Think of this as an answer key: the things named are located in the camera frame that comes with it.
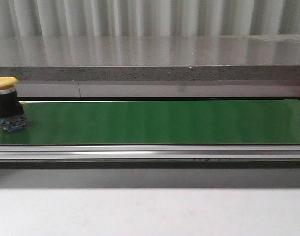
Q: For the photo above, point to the yellow mushroom push button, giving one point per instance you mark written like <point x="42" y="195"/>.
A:
<point x="12" y="114"/>

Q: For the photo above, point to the grey stone slab shelf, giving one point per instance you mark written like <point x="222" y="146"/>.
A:
<point x="80" y="67"/>

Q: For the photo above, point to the green conveyor belt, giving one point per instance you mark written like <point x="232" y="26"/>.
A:
<point x="159" y="123"/>

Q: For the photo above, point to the white corrugated back panel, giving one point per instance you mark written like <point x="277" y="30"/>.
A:
<point x="148" y="17"/>

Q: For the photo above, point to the aluminium conveyor side rail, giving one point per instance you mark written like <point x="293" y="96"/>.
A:
<point x="148" y="156"/>

